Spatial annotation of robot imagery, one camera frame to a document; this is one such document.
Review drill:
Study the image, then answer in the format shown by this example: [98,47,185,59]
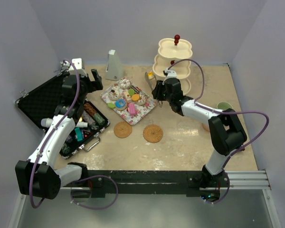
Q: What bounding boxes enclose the metal tongs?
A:
[144,72,163,108]

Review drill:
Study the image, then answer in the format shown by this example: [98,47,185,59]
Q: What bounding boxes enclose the yellow glazed donut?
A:
[147,72,154,80]

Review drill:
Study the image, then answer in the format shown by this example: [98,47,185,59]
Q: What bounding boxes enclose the cream cake slice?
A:
[123,92,132,103]

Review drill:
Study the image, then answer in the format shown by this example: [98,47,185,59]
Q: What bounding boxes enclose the orange macaron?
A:
[132,94,140,102]

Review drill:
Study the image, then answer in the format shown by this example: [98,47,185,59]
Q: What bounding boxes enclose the pink cake slice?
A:
[128,103,137,116]

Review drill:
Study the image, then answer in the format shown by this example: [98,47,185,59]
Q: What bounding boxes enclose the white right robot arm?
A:
[152,78,247,187]

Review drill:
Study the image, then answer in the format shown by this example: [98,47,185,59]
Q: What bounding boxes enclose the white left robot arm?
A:
[15,69,103,200]

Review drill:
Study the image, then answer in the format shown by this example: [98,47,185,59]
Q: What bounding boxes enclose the grey metronome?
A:
[105,49,124,81]

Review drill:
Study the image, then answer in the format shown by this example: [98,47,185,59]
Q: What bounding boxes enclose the green macaron left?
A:
[107,102,115,109]

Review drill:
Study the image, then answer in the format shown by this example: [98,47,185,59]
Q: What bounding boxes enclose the green macaron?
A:
[107,102,115,109]
[128,89,135,96]

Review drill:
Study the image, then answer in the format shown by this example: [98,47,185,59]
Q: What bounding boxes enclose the orange poker chip stack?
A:
[84,102,98,117]

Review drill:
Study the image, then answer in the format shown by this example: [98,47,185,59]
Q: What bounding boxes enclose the white striped donut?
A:
[119,78,131,88]

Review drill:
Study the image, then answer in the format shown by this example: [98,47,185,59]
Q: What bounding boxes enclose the sprinkled white donut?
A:
[136,94,148,105]

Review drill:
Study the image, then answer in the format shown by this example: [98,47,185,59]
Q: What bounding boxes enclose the blue glazed donut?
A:
[115,98,127,110]

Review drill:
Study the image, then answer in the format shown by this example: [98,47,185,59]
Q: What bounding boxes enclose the green poker chip stack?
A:
[93,113,105,125]

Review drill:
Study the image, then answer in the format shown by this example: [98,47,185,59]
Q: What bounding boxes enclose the green macaron centre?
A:
[128,89,135,96]

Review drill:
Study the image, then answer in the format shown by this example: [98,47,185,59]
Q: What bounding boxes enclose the chocolate striped cake bar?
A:
[131,85,141,94]

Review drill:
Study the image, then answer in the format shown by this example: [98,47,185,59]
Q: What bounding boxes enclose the cream three-tier dessert stand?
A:
[152,34,193,95]

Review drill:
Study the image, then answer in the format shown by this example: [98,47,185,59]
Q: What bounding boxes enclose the floral serving tray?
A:
[101,77,156,125]

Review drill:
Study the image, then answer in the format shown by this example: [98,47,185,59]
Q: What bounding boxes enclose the black open case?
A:
[17,71,110,159]

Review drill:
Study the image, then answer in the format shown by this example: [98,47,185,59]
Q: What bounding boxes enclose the white small bottle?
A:
[76,122,88,128]

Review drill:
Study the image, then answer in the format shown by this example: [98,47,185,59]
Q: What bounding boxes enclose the right woven coaster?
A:
[143,124,163,143]

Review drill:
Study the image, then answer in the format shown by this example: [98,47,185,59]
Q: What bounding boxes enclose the woven coaster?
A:
[143,124,163,143]
[114,122,132,138]

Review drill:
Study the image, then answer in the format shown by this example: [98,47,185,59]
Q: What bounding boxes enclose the pink cup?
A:
[202,123,209,132]

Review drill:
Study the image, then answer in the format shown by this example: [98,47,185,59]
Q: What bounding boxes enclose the left woven coaster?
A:
[114,122,132,138]

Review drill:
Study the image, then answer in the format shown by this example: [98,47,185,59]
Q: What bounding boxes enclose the green cup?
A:
[217,102,233,111]

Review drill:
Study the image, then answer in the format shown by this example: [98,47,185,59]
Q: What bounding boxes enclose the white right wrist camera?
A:
[163,68,177,84]

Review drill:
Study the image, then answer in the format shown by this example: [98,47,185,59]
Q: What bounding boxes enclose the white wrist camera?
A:
[163,68,177,84]
[68,58,88,77]

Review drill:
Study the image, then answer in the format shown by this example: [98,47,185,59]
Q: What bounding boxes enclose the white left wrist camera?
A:
[68,58,88,77]

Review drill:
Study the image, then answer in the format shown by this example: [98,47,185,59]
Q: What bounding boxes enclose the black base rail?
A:
[66,170,230,198]

